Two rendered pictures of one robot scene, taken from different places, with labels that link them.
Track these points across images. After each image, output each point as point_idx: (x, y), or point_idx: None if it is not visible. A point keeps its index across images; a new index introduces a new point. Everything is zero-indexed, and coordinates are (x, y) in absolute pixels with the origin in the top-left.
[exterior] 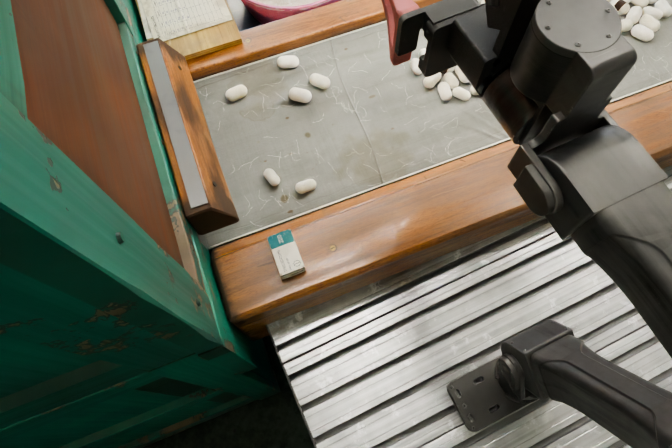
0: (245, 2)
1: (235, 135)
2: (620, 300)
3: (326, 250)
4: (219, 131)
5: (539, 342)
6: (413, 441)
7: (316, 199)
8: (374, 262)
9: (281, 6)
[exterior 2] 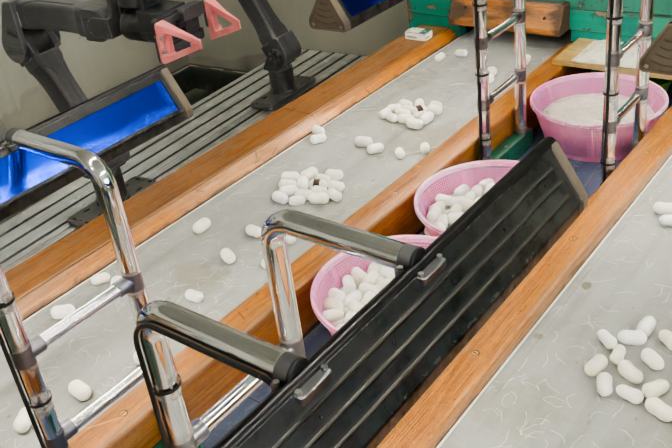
0: (592, 86)
1: (503, 56)
2: (243, 127)
3: (403, 44)
4: (513, 54)
5: (287, 34)
6: (319, 69)
7: (430, 60)
8: (377, 50)
9: (555, 79)
